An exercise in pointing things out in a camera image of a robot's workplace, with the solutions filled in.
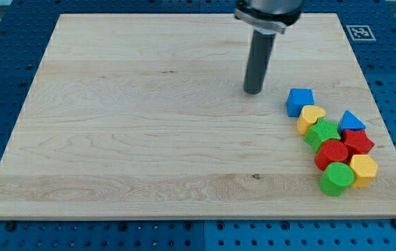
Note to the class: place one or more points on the yellow heart block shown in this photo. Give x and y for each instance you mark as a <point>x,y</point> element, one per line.
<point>309,116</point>

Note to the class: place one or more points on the red cylinder block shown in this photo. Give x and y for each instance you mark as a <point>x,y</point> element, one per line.
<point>331,151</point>

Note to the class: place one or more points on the red star block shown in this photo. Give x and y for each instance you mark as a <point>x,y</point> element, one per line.
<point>357,141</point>

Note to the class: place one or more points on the green cylinder block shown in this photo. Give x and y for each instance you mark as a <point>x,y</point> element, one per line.
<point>336,179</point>

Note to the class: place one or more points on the yellow hexagon block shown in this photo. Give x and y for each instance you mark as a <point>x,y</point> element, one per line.
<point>364,169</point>

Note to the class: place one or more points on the blue triangle block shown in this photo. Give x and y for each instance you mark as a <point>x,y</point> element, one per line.
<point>350,122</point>

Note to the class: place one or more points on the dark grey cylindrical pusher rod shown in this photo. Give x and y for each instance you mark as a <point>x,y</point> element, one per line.
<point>257,63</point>

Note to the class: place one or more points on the green star block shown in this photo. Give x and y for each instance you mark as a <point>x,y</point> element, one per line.
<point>320,132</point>

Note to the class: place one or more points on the blue cube block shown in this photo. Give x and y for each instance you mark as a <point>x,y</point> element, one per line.
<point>297,99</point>

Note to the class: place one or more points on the white fiducial marker tag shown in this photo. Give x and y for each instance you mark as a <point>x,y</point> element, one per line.
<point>359,33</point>

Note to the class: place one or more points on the light wooden board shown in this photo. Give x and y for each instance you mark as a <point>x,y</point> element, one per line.
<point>144,117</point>

